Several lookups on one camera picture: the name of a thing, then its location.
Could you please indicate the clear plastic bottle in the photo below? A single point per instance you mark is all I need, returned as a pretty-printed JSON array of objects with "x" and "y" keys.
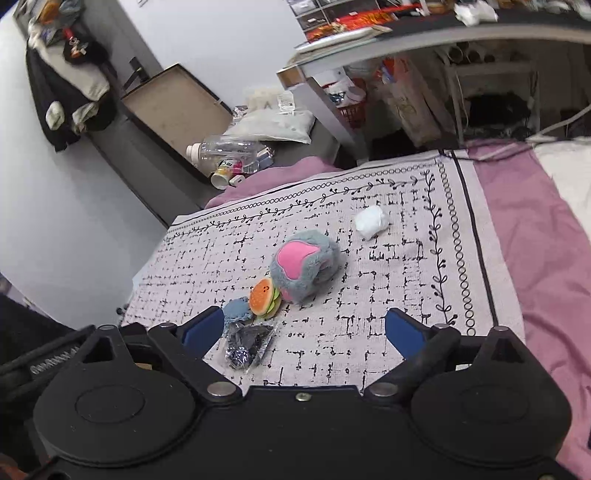
[{"x": 231, "y": 150}]

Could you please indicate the grey desk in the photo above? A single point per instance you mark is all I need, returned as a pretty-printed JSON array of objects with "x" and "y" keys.
[{"x": 323, "y": 106}]

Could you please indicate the black patterned white blanket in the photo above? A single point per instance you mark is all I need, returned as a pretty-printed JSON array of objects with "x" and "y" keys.
[{"x": 392, "y": 277}]

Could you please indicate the brown board with black frame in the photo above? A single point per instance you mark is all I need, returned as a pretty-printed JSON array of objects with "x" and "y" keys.
[{"x": 171, "y": 110}]

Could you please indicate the red orange printed packet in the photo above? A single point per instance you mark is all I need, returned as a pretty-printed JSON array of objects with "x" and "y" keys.
[{"x": 355, "y": 23}]

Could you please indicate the blue-grey fuzzy pad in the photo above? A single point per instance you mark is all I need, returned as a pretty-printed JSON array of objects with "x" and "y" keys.
[{"x": 238, "y": 314}]

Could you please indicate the red basket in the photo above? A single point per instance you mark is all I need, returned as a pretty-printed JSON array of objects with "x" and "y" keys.
[{"x": 353, "y": 115}]

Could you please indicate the small drawer cabinet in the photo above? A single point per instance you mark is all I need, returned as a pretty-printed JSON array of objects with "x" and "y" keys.
[{"x": 323, "y": 9}]

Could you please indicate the hanging dark clothes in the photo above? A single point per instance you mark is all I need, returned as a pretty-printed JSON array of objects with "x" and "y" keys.
[{"x": 60, "y": 92}]

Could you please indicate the white crumpled cloth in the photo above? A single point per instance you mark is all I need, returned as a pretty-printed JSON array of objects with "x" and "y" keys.
[{"x": 475, "y": 11}]

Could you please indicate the grey pink paw plush toy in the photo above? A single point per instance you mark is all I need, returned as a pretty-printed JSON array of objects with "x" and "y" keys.
[{"x": 302, "y": 267}]

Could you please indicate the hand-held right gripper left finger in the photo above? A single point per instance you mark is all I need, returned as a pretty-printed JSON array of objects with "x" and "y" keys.
[{"x": 203, "y": 330}]

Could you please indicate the small white cup container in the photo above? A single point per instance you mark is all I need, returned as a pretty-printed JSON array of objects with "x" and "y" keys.
[{"x": 221, "y": 174}]

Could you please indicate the white fluffy stuffing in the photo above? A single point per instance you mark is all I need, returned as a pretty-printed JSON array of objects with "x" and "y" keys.
[{"x": 261, "y": 98}]

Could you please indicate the white filled plastic bag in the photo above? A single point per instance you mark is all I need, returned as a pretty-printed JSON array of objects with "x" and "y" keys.
[{"x": 277, "y": 125}]

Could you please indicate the clear bag with dark cloth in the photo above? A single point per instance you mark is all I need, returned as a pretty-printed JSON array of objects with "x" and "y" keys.
[{"x": 247, "y": 344}]

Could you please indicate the white soft ball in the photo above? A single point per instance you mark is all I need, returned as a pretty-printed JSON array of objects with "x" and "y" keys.
[{"x": 371, "y": 222}]

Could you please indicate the burger plush toy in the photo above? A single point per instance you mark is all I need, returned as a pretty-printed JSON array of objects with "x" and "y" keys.
[{"x": 264, "y": 297}]

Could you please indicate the black cap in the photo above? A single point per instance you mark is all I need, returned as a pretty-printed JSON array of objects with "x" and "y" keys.
[{"x": 83, "y": 48}]

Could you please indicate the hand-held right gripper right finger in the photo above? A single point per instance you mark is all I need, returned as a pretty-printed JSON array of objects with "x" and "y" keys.
[{"x": 406, "y": 334}]

